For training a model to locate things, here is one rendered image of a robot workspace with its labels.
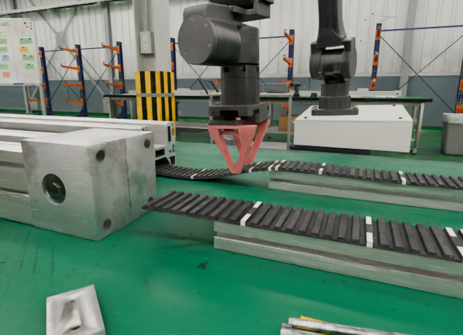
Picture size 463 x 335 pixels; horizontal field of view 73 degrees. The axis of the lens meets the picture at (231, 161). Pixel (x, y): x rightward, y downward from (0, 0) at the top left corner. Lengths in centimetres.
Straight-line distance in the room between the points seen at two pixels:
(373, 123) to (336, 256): 57
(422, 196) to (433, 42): 767
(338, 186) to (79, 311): 34
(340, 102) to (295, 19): 740
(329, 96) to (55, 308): 78
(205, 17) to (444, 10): 785
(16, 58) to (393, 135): 583
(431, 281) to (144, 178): 29
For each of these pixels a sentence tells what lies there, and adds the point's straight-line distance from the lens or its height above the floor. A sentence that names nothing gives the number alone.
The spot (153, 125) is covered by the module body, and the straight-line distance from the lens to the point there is 59.
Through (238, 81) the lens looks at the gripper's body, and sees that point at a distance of 45.
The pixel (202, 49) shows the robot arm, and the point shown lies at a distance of 39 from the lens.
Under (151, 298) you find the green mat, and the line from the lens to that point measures 25.
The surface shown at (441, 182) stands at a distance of 46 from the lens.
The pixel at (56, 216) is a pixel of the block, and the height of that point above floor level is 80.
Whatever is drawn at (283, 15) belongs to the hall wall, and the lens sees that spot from 834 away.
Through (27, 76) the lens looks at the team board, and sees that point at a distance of 609.
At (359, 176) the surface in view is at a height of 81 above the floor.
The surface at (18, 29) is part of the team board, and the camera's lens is 616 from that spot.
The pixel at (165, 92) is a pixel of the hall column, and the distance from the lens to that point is 375.
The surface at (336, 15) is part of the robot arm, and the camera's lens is 85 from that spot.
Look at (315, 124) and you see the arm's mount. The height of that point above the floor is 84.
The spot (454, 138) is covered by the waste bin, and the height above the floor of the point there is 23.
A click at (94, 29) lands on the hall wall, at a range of 1132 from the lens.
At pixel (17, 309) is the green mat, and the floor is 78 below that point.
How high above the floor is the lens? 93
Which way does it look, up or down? 13 degrees down
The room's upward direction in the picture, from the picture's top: straight up
